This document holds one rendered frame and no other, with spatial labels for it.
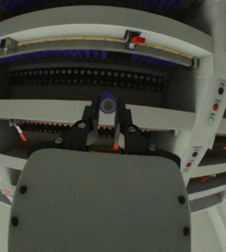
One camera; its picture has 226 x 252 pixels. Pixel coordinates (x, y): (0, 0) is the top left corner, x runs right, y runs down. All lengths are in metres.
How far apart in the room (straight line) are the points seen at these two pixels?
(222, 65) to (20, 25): 0.43
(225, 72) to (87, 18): 0.31
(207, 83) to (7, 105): 0.46
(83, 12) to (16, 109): 0.25
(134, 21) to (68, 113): 0.22
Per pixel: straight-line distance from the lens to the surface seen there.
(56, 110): 0.28
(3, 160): 0.51
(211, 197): 1.15
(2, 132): 0.57
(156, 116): 0.29
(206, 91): 0.32
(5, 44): 0.32
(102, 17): 0.25
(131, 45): 0.25
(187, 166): 0.43
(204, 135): 0.39
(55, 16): 0.27
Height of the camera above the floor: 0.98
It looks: 29 degrees up
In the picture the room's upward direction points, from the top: 174 degrees counter-clockwise
